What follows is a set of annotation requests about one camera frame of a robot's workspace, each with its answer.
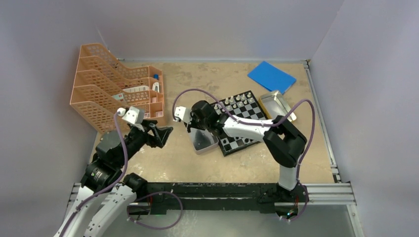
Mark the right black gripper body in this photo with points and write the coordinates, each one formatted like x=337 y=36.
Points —
x=194 y=122

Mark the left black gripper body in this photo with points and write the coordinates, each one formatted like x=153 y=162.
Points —
x=137 y=138

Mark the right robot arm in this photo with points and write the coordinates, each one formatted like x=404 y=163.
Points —
x=284 y=141

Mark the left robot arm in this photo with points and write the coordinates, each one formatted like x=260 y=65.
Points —
x=105 y=188

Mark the black white chess board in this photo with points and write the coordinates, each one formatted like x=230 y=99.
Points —
x=244 y=105

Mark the silver metal tin tray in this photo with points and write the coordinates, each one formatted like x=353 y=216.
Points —
x=202 y=140

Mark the white label box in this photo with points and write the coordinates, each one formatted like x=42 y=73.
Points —
x=136 y=89

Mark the white stapler in rack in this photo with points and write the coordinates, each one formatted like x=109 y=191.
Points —
x=156 y=87

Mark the orange plastic file rack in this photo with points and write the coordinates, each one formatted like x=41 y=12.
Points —
x=98 y=88

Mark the blue notebook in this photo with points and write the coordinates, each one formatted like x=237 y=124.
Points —
x=271 y=78

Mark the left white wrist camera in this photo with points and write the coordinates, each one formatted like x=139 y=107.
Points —
x=131 y=115

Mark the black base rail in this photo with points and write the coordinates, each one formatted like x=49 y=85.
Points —
x=266 y=198

